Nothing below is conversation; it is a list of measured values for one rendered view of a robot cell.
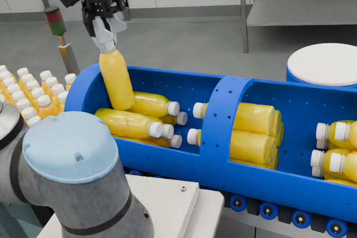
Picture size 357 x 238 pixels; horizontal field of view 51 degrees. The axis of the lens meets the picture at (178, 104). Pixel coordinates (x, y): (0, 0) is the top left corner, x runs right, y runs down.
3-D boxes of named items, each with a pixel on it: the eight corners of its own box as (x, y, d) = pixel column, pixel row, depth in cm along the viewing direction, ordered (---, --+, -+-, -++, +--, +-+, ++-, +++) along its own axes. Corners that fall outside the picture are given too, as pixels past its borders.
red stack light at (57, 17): (56, 24, 146) (52, 14, 144) (43, 23, 149) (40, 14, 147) (66, 17, 151) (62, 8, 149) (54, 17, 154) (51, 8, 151)
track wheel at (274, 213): (278, 203, 86) (280, 202, 88) (259, 198, 88) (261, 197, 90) (275, 222, 86) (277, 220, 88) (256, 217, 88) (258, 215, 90)
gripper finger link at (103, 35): (113, 57, 89) (107, 19, 85) (93, 56, 92) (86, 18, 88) (120, 53, 92) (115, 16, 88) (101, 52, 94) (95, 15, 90)
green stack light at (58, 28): (60, 35, 149) (56, 24, 146) (48, 34, 152) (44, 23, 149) (70, 28, 154) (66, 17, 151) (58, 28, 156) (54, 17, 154)
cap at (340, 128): (342, 144, 80) (333, 142, 81) (345, 128, 82) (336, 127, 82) (343, 135, 77) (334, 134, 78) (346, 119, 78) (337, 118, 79)
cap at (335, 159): (340, 156, 76) (331, 154, 76) (338, 175, 76) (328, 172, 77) (341, 152, 79) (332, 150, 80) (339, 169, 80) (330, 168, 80)
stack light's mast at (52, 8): (65, 49, 153) (51, 11, 144) (53, 48, 155) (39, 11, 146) (74, 42, 157) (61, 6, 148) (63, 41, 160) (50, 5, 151)
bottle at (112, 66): (138, 96, 107) (122, 40, 98) (133, 110, 102) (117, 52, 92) (115, 98, 109) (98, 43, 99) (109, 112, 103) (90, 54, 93)
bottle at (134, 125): (109, 110, 109) (162, 119, 101) (103, 133, 108) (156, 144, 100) (95, 104, 103) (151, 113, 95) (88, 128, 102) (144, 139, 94)
